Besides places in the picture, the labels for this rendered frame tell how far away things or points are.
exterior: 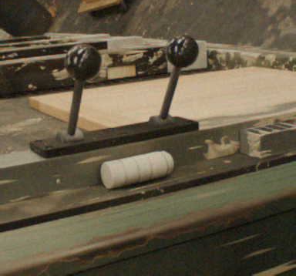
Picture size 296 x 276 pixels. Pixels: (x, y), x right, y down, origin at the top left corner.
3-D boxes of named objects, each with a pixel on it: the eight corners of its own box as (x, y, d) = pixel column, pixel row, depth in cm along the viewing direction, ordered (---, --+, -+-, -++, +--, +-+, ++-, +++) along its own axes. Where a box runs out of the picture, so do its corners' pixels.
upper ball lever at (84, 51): (90, 155, 66) (111, 55, 58) (58, 161, 65) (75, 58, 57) (77, 133, 69) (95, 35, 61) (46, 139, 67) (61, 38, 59)
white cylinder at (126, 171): (112, 192, 62) (176, 178, 66) (111, 166, 62) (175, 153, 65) (100, 185, 65) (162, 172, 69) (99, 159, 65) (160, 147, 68)
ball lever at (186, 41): (179, 137, 71) (209, 44, 64) (153, 143, 70) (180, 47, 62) (164, 118, 74) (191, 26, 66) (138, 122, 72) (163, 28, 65)
